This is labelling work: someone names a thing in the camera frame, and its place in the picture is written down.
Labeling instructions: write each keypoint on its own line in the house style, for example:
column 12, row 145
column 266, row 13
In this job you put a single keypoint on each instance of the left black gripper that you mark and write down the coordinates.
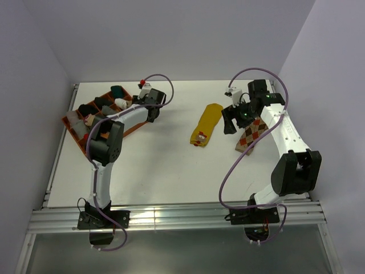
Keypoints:
column 134, row 99

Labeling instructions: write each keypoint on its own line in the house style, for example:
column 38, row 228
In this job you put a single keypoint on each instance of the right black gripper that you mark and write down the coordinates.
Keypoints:
column 230, row 112

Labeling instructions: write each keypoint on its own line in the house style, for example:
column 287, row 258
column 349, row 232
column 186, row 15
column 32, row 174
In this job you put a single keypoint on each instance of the yellow sock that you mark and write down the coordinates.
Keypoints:
column 201, row 135

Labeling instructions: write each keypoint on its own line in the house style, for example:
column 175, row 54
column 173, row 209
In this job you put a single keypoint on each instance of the orange argyle sock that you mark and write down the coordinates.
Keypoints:
column 251, row 133

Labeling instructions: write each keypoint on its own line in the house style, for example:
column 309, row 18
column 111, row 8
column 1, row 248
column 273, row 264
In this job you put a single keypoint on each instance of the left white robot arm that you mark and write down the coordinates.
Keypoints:
column 104, row 143

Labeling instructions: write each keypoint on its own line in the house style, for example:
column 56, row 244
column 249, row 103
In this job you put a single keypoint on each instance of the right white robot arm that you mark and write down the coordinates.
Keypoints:
column 298, row 167

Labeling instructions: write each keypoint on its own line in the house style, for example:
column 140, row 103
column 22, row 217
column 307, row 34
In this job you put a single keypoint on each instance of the white rolled sock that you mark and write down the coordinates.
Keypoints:
column 122, row 103

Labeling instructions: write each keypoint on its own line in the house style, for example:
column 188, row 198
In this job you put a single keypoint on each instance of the dark green rolled sock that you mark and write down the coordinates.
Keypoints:
column 117, row 92

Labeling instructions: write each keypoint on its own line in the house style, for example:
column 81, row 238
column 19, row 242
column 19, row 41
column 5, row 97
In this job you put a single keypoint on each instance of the grey rolled sock middle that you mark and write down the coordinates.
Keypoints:
column 107, row 110

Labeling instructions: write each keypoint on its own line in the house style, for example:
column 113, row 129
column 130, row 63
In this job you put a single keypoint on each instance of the black rolled sock upper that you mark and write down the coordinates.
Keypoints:
column 100, row 102

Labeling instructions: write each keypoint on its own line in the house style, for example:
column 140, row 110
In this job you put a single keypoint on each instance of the black rolled sock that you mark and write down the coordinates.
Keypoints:
column 87, row 109
column 100, row 102

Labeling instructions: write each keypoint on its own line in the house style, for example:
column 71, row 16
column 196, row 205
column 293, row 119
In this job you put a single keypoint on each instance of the beige rolled sock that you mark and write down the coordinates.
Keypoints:
column 90, row 120

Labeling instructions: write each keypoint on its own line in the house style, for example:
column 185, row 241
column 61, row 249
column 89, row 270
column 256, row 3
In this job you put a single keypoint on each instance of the black rolled sock left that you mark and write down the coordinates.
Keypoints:
column 87, row 109

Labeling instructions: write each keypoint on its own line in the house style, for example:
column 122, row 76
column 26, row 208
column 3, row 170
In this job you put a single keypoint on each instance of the dark grey rolled sock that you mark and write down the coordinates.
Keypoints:
column 80, row 130

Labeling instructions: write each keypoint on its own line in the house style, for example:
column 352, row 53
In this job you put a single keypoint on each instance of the orange compartment tray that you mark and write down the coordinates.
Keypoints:
column 108, row 95

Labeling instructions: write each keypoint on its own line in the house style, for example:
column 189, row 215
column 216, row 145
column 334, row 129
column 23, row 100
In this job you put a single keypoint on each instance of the light grey rolled sock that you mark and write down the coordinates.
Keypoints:
column 72, row 117

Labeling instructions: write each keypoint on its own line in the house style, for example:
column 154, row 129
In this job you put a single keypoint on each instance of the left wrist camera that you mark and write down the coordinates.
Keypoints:
column 144, row 88

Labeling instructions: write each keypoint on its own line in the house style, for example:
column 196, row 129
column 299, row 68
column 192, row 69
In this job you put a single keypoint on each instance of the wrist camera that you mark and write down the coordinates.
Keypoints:
column 234, row 94
column 144, row 88

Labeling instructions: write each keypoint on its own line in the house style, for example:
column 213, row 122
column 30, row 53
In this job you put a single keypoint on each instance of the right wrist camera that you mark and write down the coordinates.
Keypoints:
column 234, row 94

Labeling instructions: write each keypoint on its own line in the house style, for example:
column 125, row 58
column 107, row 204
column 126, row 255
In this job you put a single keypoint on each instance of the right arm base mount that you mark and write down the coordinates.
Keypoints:
column 261, row 218

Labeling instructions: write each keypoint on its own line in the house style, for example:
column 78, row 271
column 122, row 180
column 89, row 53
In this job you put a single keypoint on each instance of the aluminium rail frame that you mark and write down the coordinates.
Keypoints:
column 178, row 196

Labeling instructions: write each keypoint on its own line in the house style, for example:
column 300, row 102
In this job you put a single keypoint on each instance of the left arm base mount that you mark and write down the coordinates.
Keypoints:
column 101, row 230

